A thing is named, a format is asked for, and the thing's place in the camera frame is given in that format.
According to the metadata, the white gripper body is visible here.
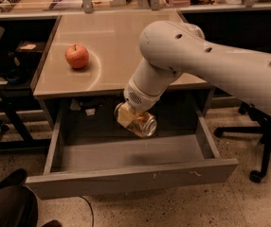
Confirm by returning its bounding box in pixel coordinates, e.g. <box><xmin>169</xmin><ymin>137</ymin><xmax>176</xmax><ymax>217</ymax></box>
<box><xmin>123</xmin><ymin>79</ymin><xmax>160</xmax><ymax>113</ymax></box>

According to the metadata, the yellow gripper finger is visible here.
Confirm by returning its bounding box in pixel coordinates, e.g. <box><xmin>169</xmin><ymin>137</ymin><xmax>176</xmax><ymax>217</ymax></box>
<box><xmin>117</xmin><ymin>103</ymin><xmax>138</xmax><ymax>127</ymax></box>

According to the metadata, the orange soda can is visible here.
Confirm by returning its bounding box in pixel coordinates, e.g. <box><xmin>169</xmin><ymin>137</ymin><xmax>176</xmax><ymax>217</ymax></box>
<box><xmin>114</xmin><ymin>103</ymin><xmax>157</xmax><ymax>138</ymax></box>

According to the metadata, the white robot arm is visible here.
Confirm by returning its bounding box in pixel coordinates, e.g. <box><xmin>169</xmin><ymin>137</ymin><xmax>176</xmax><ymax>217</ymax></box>
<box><xmin>120</xmin><ymin>21</ymin><xmax>271</xmax><ymax>126</ymax></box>

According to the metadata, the open grey top drawer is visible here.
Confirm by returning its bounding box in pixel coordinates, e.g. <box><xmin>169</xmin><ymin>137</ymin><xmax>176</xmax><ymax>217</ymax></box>
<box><xmin>27</xmin><ymin>108</ymin><xmax>238</xmax><ymax>199</ymax></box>

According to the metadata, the grey metal cabinet desk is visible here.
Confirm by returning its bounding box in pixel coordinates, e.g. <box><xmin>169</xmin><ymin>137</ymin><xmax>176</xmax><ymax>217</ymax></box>
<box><xmin>29</xmin><ymin>9</ymin><xmax>215</xmax><ymax>131</ymax></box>

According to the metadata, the red apple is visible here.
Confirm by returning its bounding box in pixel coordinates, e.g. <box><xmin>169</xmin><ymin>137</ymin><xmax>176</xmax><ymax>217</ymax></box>
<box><xmin>65</xmin><ymin>44</ymin><xmax>89</xmax><ymax>69</ymax></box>

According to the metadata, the black box with label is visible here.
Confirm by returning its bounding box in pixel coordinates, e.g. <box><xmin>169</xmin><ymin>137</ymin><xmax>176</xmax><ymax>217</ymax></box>
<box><xmin>15</xmin><ymin>41</ymin><xmax>45</xmax><ymax>68</ymax></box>

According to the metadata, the black office chair right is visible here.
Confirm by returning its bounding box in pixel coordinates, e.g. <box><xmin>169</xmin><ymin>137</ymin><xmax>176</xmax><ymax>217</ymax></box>
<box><xmin>214</xmin><ymin>102</ymin><xmax>271</xmax><ymax>183</ymax></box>

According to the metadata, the person's dark trouser leg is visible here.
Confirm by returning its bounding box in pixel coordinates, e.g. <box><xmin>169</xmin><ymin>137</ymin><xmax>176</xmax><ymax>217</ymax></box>
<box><xmin>0</xmin><ymin>148</ymin><xmax>63</xmax><ymax>227</ymax></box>

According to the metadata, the black cable on floor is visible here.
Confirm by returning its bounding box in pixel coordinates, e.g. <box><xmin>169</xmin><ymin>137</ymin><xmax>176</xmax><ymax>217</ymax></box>
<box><xmin>77</xmin><ymin>195</ymin><xmax>96</xmax><ymax>227</ymax></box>

